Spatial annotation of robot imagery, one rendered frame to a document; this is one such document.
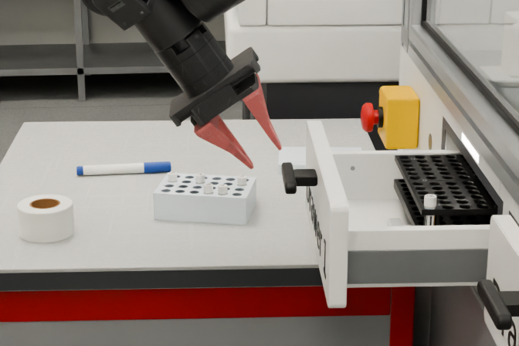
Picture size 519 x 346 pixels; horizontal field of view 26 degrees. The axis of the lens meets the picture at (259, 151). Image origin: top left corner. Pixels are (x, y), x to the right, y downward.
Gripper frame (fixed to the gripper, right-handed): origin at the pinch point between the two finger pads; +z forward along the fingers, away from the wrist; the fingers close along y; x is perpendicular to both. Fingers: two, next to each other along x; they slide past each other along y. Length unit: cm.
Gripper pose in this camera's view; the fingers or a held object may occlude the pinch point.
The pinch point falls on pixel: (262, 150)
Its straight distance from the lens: 116.0
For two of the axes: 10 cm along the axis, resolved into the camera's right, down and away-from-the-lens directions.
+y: 8.2, -5.5, -1.4
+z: 5.7, 7.8, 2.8
